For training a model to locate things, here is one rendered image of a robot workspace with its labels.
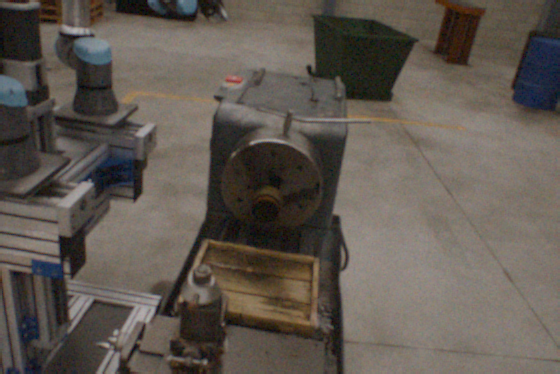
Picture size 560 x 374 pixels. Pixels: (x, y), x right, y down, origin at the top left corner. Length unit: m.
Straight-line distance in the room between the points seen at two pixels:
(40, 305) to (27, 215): 0.61
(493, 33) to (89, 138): 11.49
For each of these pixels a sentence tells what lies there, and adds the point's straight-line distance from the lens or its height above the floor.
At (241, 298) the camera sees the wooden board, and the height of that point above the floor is 0.88.
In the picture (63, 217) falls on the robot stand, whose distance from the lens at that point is 1.34.
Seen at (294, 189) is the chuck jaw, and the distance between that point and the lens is 1.46.
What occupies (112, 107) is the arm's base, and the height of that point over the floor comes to 1.19.
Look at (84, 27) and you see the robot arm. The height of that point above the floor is 1.42.
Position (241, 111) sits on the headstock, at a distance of 1.64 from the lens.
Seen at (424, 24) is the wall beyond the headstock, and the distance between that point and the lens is 12.12.
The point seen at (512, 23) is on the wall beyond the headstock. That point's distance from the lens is 12.82.
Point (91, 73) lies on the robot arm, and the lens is 1.74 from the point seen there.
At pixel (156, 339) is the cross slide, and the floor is 0.97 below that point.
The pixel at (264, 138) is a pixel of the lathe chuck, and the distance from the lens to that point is 1.47.
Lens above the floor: 1.78
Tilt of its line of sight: 26 degrees down
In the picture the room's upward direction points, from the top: 7 degrees clockwise
